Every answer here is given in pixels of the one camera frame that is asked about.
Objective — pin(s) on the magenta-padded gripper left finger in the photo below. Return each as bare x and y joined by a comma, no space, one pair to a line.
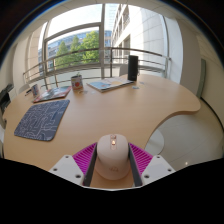
68,166

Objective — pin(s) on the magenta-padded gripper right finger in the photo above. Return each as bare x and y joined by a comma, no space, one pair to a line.
156,166

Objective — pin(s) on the beige computer mouse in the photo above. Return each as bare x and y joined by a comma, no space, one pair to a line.
112,156

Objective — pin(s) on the dark blue patterned mouse pad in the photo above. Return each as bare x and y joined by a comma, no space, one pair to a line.
41,120

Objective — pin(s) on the red and dark magazine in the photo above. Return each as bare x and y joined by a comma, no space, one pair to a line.
51,94

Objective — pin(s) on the white and red mug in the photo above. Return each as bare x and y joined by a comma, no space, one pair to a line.
77,83

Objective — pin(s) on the white chair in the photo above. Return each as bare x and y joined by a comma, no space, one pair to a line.
23,88
123,70

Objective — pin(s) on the open light illustrated book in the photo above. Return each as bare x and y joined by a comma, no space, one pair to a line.
108,84

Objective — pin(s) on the black upright speaker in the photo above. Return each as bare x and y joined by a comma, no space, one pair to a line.
132,68

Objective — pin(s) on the metal balcony railing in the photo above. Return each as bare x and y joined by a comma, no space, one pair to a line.
83,51

